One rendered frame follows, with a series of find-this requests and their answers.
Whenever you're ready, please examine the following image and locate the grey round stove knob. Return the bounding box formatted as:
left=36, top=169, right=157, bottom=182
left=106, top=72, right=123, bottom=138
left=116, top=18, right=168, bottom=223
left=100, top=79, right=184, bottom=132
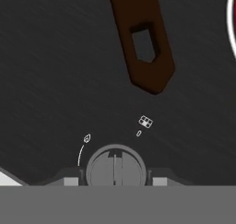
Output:
left=85, top=143, right=148, bottom=187

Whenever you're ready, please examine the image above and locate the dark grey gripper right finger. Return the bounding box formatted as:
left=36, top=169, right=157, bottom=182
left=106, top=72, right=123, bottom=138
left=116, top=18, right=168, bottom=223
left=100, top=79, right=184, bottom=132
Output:
left=146, top=168, right=194, bottom=187

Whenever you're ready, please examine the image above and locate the brown pan handle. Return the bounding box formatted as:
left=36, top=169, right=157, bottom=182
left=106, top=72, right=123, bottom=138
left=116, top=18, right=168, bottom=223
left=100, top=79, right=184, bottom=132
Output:
left=106, top=0, right=177, bottom=96

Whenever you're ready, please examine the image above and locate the black stove hob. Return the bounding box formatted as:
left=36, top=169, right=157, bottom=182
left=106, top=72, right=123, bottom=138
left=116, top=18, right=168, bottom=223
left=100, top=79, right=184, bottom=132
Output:
left=0, top=0, right=236, bottom=187

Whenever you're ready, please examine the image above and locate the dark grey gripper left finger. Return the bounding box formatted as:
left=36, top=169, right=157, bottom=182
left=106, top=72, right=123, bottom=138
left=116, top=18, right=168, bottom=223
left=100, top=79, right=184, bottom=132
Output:
left=41, top=167, right=87, bottom=187

